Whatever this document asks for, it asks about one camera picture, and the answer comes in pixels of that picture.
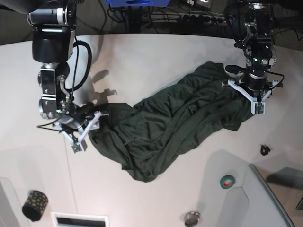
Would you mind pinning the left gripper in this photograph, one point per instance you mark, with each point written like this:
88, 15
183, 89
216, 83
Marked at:
255, 79

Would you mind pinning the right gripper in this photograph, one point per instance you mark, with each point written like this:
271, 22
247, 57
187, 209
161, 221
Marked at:
81, 118

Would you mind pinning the dark green t-shirt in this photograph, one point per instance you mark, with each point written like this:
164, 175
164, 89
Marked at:
145, 139

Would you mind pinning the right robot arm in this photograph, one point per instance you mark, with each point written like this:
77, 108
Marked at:
54, 39

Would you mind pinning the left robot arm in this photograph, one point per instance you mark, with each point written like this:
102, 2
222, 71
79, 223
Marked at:
257, 45

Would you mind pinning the small black clip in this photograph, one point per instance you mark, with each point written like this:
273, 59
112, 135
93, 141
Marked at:
265, 150

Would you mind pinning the black gold dotted cup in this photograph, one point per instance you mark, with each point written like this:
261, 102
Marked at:
35, 205

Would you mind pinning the white power strip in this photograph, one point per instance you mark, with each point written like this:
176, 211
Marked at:
199, 19

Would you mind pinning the green tape roll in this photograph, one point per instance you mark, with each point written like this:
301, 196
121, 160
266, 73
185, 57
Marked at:
227, 181

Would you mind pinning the white slotted tray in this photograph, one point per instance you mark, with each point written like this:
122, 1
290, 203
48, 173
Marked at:
78, 220

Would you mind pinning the blue box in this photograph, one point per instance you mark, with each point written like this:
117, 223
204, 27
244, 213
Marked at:
136, 3

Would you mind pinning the round metal tin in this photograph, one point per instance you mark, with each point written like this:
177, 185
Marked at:
191, 218

